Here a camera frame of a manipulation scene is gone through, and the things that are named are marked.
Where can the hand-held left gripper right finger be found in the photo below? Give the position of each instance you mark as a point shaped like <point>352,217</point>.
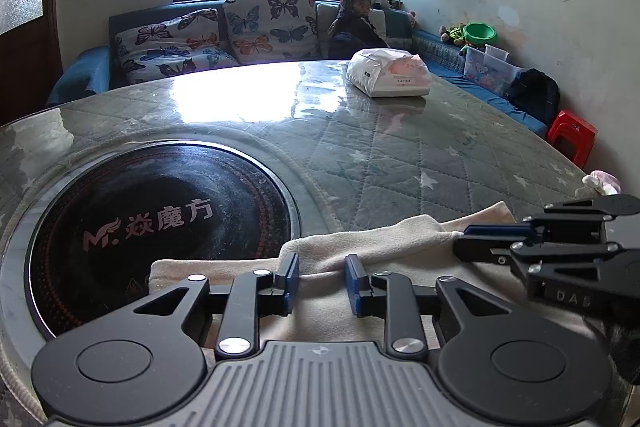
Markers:
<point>353,287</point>

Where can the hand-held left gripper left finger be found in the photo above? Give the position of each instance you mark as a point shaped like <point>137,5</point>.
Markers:
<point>291,282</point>

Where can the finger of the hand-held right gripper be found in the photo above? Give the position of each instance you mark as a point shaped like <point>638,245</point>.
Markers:
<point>482,251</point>
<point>500,231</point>

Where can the cream knit garment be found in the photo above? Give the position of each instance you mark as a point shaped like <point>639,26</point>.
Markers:
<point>375,237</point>

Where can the small white fluffy cloth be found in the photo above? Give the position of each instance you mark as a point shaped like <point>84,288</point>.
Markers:
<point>600,183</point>

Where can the red plastic stool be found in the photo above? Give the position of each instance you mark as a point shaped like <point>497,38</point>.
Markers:
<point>570,134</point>

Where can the grey quilted star table cover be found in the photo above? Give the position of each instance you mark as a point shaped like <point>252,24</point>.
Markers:
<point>400,147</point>

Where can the black backpack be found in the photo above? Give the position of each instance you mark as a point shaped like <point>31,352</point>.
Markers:
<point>535,94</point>

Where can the clear plastic storage box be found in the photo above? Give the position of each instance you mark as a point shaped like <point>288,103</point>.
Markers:
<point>490,69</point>

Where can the black round induction cooker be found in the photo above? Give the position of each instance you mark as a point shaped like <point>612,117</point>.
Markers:
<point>150,187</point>

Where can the pink white tissue pack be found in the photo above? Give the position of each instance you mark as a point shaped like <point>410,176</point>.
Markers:
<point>390,74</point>

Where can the green plastic bowl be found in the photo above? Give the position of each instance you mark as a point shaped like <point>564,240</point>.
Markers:
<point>480,33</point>

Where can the green plush toy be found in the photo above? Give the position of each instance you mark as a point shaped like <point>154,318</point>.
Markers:
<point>454,36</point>

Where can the teal cushion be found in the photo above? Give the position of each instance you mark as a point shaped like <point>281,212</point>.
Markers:
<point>400,29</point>

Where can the pink plush toy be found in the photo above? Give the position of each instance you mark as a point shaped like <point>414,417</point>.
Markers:
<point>412,19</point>

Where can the butterfly print cushion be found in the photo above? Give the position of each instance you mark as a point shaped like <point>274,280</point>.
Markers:
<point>270,24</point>
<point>170,47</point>

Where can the blue sofa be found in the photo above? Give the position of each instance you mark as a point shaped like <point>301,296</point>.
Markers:
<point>80,76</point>

